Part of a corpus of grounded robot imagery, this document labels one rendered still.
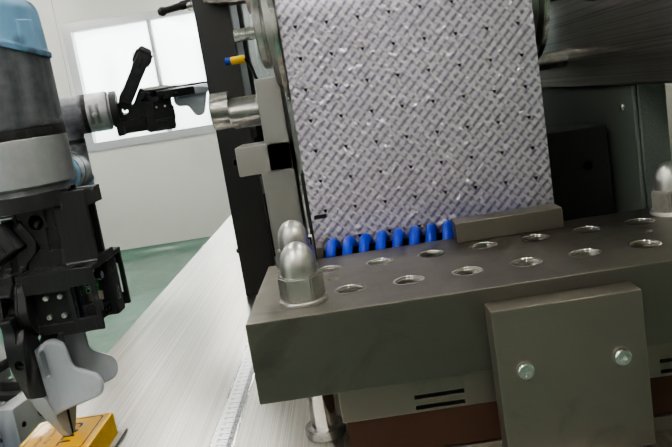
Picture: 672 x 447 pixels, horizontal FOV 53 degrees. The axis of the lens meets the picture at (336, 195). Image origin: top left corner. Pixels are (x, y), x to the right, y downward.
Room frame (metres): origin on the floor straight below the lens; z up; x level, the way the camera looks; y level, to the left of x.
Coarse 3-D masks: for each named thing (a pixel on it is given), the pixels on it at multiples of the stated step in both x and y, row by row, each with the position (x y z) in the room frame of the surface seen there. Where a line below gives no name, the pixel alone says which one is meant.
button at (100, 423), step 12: (84, 420) 0.57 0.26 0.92; (96, 420) 0.57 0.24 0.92; (108, 420) 0.57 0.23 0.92; (36, 432) 0.56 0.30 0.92; (48, 432) 0.56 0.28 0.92; (84, 432) 0.55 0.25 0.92; (96, 432) 0.55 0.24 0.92; (108, 432) 0.56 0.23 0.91; (24, 444) 0.54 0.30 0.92; (36, 444) 0.54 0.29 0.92; (48, 444) 0.54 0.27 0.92; (60, 444) 0.53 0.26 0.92; (72, 444) 0.53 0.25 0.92; (84, 444) 0.53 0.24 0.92; (96, 444) 0.54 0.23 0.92; (108, 444) 0.56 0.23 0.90
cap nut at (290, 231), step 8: (288, 224) 0.57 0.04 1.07; (296, 224) 0.57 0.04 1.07; (280, 232) 0.57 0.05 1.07; (288, 232) 0.56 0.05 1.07; (296, 232) 0.56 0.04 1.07; (304, 232) 0.57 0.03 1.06; (280, 240) 0.57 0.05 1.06; (288, 240) 0.56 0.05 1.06; (296, 240) 0.56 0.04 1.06; (304, 240) 0.57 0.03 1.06; (280, 248) 0.57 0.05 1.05; (312, 248) 0.57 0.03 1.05; (280, 272) 0.57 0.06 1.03
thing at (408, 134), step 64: (320, 64) 0.64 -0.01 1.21; (384, 64) 0.64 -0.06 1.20; (448, 64) 0.64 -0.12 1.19; (512, 64) 0.64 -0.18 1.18; (320, 128) 0.64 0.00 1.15; (384, 128) 0.64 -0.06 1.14; (448, 128) 0.64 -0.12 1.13; (512, 128) 0.64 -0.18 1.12; (320, 192) 0.64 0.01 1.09; (384, 192) 0.64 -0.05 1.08; (448, 192) 0.64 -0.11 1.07; (512, 192) 0.64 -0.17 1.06
